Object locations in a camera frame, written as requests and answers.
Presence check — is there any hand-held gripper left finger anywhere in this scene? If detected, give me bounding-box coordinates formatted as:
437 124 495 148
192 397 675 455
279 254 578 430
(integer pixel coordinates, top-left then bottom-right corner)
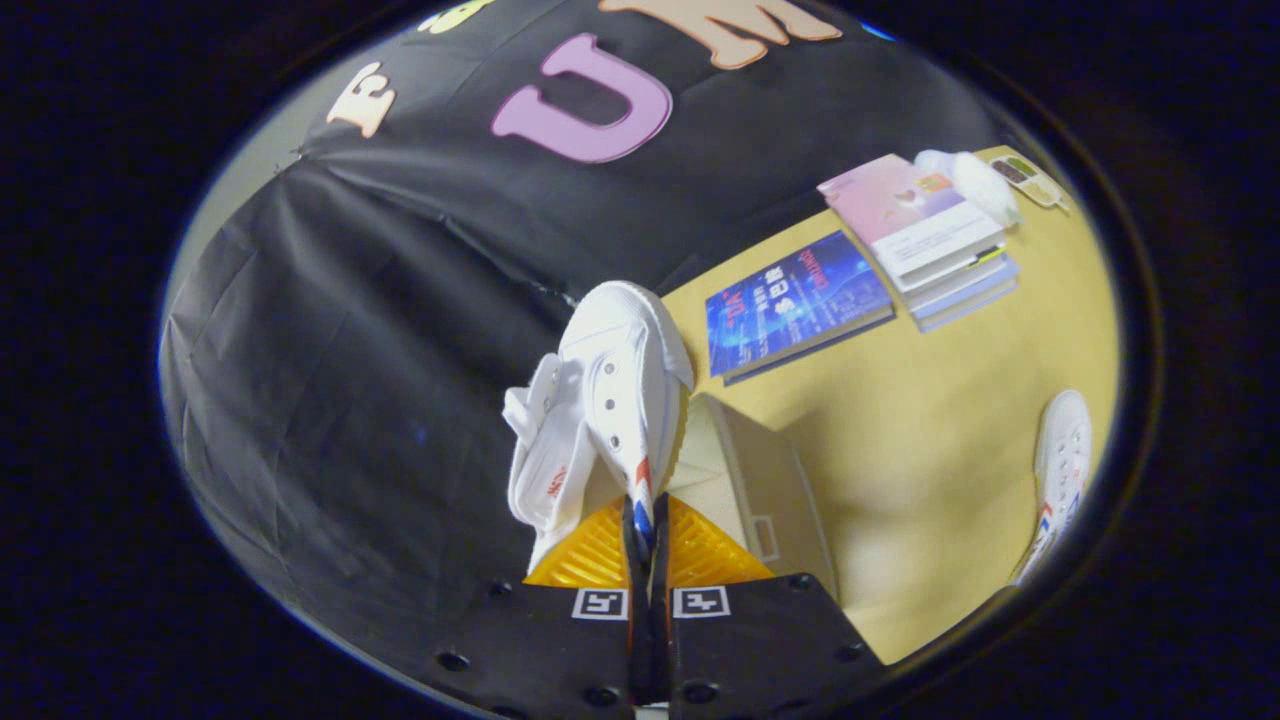
430 495 651 720

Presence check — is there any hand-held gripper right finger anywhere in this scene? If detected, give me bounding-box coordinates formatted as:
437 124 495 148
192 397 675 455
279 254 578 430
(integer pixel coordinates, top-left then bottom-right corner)
650 493 886 720

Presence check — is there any beige fabric storage box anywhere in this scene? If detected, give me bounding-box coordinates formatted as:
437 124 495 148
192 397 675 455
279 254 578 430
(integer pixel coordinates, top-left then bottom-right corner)
578 392 843 607

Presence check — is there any white canvas shoe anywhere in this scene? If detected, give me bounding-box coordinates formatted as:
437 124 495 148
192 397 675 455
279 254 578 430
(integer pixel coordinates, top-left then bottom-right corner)
1010 389 1094 587
502 280 697 576

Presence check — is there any dark blue book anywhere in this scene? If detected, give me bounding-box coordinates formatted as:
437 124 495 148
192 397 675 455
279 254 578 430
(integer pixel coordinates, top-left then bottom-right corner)
705 230 897 387

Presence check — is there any black backdrop cloth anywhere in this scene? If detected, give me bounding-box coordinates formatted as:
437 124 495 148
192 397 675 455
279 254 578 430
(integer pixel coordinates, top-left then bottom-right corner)
160 0 1001 661

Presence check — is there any pale blue book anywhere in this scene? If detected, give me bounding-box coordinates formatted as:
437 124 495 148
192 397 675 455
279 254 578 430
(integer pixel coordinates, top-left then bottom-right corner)
905 252 1022 334

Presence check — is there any pink white book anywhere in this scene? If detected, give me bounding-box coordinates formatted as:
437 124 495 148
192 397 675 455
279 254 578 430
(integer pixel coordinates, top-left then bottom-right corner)
818 154 1007 293

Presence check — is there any white fluffy ball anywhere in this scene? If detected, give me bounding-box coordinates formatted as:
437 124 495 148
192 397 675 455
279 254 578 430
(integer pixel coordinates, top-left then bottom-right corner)
914 149 1023 227

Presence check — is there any small colour palette tray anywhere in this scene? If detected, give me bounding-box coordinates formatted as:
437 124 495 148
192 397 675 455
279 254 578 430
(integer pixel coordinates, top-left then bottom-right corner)
990 153 1072 214

